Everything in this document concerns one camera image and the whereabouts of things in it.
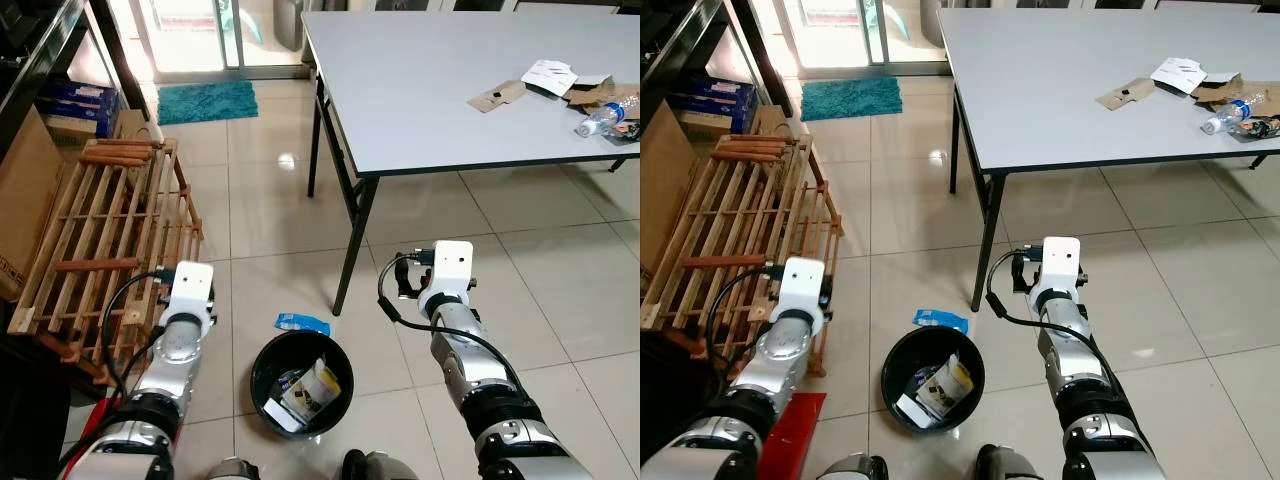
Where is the teal floor mat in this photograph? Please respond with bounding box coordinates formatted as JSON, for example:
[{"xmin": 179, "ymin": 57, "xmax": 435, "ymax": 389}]
[
  {"xmin": 157, "ymin": 80, "xmax": 259, "ymax": 126},
  {"xmin": 800, "ymin": 76, "xmax": 903, "ymax": 122}
]

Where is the flat brown cardboard piece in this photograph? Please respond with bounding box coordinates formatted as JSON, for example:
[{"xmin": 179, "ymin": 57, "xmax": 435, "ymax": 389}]
[
  {"xmin": 468, "ymin": 80, "xmax": 528, "ymax": 113},
  {"xmin": 1095, "ymin": 78, "xmax": 1159, "ymax": 111}
]

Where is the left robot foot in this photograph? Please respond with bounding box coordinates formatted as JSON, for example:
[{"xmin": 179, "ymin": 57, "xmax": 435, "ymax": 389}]
[
  {"xmin": 205, "ymin": 458, "xmax": 261, "ymax": 480},
  {"xmin": 820, "ymin": 455, "xmax": 889, "ymax": 480}
]

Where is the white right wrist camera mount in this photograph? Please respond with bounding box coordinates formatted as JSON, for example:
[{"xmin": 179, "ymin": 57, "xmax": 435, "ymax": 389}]
[
  {"xmin": 418, "ymin": 240, "xmax": 474, "ymax": 306},
  {"xmin": 1030, "ymin": 236, "xmax": 1083, "ymax": 301}
]

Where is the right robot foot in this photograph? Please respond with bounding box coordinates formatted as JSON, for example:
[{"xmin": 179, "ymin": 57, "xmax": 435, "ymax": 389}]
[
  {"xmin": 975, "ymin": 445, "xmax": 1051, "ymax": 480},
  {"xmin": 340, "ymin": 450, "xmax": 421, "ymax": 480}
]

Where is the red dustpan blue handle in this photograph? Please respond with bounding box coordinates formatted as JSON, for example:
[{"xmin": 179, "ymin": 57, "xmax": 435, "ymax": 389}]
[
  {"xmin": 757, "ymin": 393, "xmax": 828, "ymax": 480},
  {"xmin": 70, "ymin": 398, "xmax": 183, "ymax": 456}
]

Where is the blue plastic wrapper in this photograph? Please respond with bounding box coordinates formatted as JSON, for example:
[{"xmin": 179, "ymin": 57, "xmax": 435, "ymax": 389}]
[
  {"xmin": 912, "ymin": 308, "xmax": 969, "ymax": 334},
  {"xmin": 276, "ymin": 313, "xmax": 331, "ymax": 337}
]

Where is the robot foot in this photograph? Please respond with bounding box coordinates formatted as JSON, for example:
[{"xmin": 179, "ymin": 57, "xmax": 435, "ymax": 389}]
[
  {"xmin": 340, "ymin": 450, "xmax": 421, "ymax": 480},
  {"xmin": 975, "ymin": 445, "xmax": 1051, "ymax": 480},
  {"xmin": 205, "ymin": 458, "xmax": 261, "ymax": 480},
  {"xmin": 820, "ymin": 455, "xmax": 889, "ymax": 480}
]

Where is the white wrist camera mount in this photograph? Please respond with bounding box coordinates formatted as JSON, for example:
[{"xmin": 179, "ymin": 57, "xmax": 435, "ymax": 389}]
[
  {"xmin": 165, "ymin": 262, "xmax": 216, "ymax": 323},
  {"xmin": 1030, "ymin": 236, "xmax": 1083, "ymax": 301},
  {"xmin": 418, "ymin": 240, "xmax": 474, "ymax": 306},
  {"xmin": 782, "ymin": 257, "xmax": 827, "ymax": 323}
]

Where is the black round rubbish bin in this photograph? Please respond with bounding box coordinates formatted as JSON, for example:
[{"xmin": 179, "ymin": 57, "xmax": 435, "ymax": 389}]
[
  {"xmin": 880, "ymin": 325, "xmax": 986, "ymax": 433},
  {"xmin": 250, "ymin": 330, "xmax": 354, "ymax": 439}
]

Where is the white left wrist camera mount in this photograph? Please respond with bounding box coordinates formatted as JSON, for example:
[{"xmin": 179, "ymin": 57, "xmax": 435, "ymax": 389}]
[
  {"xmin": 782, "ymin": 257, "xmax": 827, "ymax": 323},
  {"xmin": 165, "ymin": 262, "xmax": 216, "ymax": 323}
]

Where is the wooden slatted shoe rack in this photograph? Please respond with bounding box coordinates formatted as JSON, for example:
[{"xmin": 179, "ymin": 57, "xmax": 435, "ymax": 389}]
[
  {"xmin": 640, "ymin": 135, "xmax": 846, "ymax": 379},
  {"xmin": 8, "ymin": 138, "xmax": 206, "ymax": 389}
]

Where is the sliding glass door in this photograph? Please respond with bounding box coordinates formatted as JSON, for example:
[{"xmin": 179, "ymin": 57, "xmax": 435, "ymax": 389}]
[
  {"xmin": 100, "ymin": 0, "xmax": 306, "ymax": 83},
  {"xmin": 745, "ymin": 0, "xmax": 941, "ymax": 79}
]

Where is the large brown cardboard box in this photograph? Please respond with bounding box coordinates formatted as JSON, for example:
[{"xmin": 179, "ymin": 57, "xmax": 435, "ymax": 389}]
[
  {"xmin": 640, "ymin": 100, "xmax": 699, "ymax": 291},
  {"xmin": 0, "ymin": 105, "xmax": 63, "ymax": 301}
]

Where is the grey round container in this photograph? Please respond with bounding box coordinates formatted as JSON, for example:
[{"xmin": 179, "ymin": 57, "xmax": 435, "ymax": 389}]
[
  {"xmin": 918, "ymin": 0, "xmax": 946, "ymax": 46},
  {"xmin": 272, "ymin": 0, "xmax": 306, "ymax": 53}
]

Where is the blue printed box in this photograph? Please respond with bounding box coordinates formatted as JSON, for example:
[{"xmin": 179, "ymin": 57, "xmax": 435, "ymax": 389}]
[
  {"xmin": 36, "ymin": 78, "xmax": 123, "ymax": 126},
  {"xmin": 665, "ymin": 70, "xmax": 756, "ymax": 136}
]

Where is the clear plastic bottle blue label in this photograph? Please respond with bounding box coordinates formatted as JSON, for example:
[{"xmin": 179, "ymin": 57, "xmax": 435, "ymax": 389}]
[
  {"xmin": 1200, "ymin": 95, "xmax": 1269, "ymax": 136},
  {"xmin": 575, "ymin": 95, "xmax": 639, "ymax": 138}
]

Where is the black glossy desk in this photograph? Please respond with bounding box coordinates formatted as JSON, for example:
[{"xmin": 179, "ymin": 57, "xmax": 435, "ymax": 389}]
[
  {"xmin": 640, "ymin": 0, "xmax": 791, "ymax": 121},
  {"xmin": 0, "ymin": 0, "xmax": 151, "ymax": 161}
]

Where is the torn brown cardboard box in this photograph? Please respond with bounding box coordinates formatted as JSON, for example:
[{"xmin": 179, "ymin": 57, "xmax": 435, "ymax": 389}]
[
  {"xmin": 565, "ymin": 75, "xmax": 641, "ymax": 111},
  {"xmin": 1190, "ymin": 73, "xmax": 1280, "ymax": 116}
]

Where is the white printed drink carton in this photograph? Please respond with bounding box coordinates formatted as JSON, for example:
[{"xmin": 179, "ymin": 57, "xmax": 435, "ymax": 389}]
[
  {"xmin": 915, "ymin": 352, "xmax": 976, "ymax": 419},
  {"xmin": 280, "ymin": 358, "xmax": 343, "ymax": 421}
]

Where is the grey table with black legs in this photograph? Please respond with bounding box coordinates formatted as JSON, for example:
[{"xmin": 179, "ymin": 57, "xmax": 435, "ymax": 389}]
[
  {"xmin": 937, "ymin": 8, "xmax": 1280, "ymax": 313},
  {"xmin": 300, "ymin": 10, "xmax": 641, "ymax": 316}
]

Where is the small brown cardboard box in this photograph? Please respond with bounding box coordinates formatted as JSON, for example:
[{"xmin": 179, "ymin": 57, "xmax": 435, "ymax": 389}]
[
  {"xmin": 680, "ymin": 105, "xmax": 806, "ymax": 141},
  {"xmin": 45, "ymin": 108, "xmax": 161, "ymax": 146}
]

